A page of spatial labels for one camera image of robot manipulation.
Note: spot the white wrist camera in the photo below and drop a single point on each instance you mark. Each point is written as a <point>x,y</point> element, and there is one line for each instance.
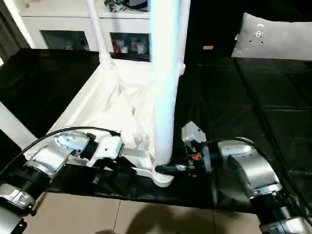
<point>109,148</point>
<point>193,134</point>

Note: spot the grey cushion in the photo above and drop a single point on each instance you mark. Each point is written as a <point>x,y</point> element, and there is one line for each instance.
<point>275,36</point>

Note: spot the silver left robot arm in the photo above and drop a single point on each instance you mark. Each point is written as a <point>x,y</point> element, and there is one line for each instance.
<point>48,156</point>

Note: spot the white plastic table top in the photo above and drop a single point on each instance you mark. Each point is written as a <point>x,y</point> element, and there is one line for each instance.
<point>109,97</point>

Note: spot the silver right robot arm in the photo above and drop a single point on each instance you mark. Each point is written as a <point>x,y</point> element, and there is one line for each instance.
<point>253,168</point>

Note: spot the grey pleated curtain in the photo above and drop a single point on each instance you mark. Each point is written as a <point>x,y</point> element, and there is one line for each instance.
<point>12,29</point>

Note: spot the black work mat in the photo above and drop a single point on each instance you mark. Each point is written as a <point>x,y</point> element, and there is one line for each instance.
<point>243,97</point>

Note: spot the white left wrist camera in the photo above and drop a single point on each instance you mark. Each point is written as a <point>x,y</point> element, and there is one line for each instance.
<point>109,148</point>

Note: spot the white glass-door cabinet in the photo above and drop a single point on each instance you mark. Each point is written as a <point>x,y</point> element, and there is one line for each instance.
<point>61,22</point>

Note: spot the grey round cooker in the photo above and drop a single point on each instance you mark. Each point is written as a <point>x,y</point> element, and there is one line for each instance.
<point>139,5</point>

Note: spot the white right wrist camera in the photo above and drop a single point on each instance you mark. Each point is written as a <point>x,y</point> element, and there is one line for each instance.
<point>193,134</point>

